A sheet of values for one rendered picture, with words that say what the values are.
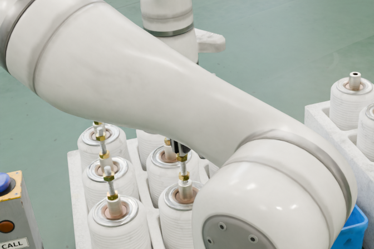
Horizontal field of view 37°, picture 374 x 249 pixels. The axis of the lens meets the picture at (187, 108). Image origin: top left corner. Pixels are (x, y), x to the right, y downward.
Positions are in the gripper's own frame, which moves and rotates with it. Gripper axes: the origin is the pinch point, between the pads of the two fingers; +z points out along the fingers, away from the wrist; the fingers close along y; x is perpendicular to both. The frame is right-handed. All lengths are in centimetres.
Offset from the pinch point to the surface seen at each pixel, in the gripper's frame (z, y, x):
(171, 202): 10.6, -0.9, -2.8
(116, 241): 12.9, -3.6, -13.0
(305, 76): 36, -28, 87
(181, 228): 13.8, 2.1, -4.2
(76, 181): 17.9, -26.8, -3.1
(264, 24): 36, -64, 116
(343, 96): 11.3, 5.6, 43.5
